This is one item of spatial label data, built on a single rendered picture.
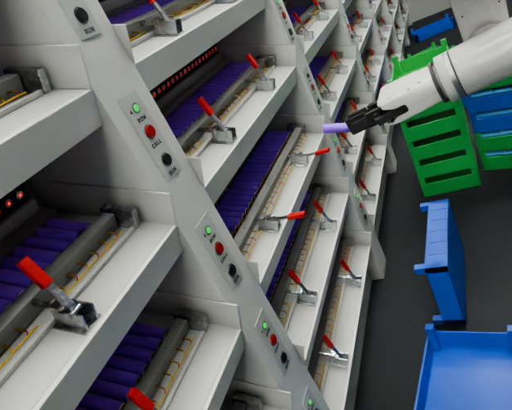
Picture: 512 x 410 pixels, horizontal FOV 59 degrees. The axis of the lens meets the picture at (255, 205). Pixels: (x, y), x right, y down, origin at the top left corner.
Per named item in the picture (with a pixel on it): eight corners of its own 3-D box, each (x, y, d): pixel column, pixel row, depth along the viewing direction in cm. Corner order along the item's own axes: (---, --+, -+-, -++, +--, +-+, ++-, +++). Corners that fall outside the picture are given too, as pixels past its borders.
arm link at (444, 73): (445, 44, 78) (429, 53, 80) (448, 58, 72) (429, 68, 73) (465, 85, 81) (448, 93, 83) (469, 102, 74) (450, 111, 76)
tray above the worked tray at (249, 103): (296, 82, 117) (295, 27, 110) (208, 212, 70) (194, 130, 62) (225, 81, 123) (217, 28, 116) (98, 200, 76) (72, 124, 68)
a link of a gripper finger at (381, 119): (417, 93, 78) (396, 97, 83) (388, 119, 76) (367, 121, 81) (420, 98, 78) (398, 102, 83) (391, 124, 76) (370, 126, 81)
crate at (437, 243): (464, 250, 139) (437, 254, 143) (448, 198, 131) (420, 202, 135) (466, 324, 116) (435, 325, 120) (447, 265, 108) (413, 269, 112)
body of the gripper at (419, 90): (435, 51, 80) (377, 82, 86) (435, 69, 72) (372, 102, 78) (452, 87, 83) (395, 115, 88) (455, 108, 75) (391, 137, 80)
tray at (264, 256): (324, 147, 125) (324, 115, 120) (261, 304, 78) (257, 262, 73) (256, 143, 131) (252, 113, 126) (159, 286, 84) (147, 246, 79)
